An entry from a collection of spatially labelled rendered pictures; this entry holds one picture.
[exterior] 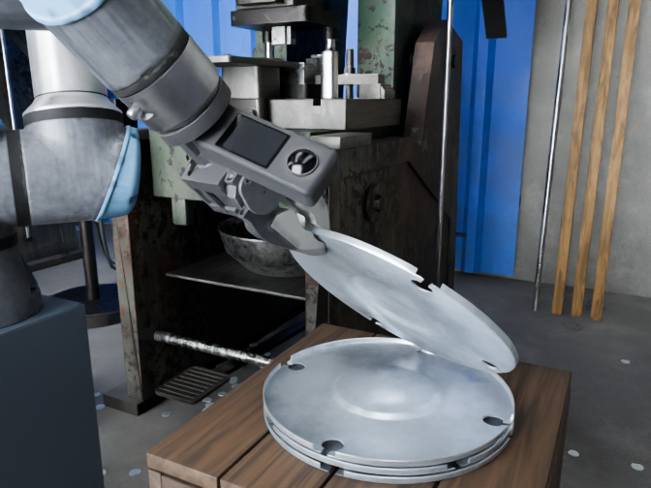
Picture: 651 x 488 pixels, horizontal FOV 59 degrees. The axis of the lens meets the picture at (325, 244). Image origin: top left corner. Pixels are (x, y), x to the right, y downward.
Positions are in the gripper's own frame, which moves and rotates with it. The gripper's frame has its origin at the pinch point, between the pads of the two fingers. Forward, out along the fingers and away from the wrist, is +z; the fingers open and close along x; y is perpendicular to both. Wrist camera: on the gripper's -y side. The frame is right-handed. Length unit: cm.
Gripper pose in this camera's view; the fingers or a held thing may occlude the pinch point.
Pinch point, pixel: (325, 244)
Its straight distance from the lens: 59.7
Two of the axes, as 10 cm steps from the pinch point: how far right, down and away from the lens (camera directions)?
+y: -7.1, -1.7, 6.9
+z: 5.0, 5.6, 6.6
